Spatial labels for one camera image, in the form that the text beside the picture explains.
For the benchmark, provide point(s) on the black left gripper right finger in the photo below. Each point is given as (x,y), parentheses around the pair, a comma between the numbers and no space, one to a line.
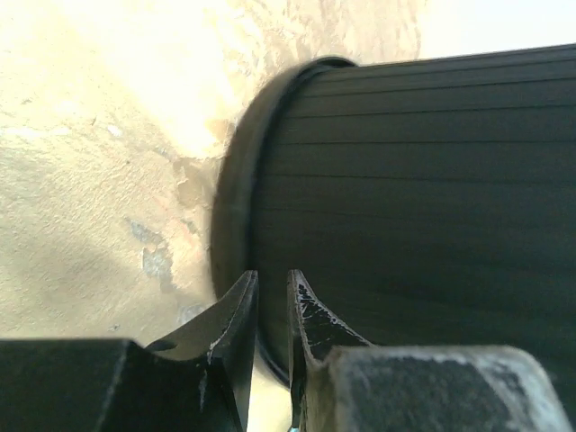
(339,381)

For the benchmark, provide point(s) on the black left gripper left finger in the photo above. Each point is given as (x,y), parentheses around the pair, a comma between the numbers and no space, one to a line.
(196,378)

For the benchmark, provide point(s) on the large black ribbed bin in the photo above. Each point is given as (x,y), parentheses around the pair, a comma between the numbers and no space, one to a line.
(428,202)

